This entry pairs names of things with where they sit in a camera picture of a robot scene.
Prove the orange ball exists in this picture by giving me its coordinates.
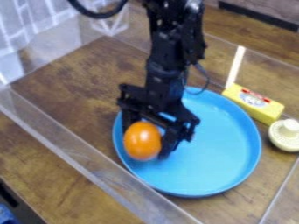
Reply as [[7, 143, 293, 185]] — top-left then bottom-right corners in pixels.
[[124, 121, 161, 161]]

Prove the black cable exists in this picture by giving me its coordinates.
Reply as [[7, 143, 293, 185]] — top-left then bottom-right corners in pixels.
[[67, 0, 129, 19]]

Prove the blue object at corner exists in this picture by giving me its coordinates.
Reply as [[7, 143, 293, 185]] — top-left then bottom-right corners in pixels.
[[0, 204, 19, 224]]

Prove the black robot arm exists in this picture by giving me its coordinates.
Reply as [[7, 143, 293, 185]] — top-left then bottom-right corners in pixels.
[[117, 0, 206, 158]]

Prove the clear acrylic enclosure wall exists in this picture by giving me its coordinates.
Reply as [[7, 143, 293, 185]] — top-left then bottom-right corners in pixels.
[[0, 5, 299, 224]]

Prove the white toy mushroom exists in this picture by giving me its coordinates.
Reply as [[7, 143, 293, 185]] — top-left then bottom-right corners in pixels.
[[268, 119, 299, 152]]

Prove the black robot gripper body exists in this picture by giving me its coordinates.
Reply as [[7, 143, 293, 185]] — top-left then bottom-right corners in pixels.
[[116, 64, 200, 128]]

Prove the yellow butter box toy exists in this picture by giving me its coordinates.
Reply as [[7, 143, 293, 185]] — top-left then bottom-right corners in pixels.
[[221, 84, 285, 125]]

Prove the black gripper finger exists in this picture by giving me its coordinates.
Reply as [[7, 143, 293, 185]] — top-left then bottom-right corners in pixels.
[[121, 109, 140, 132], [157, 122, 194, 159]]

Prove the blue round tray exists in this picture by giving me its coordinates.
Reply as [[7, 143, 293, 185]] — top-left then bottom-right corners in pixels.
[[112, 87, 261, 198]]

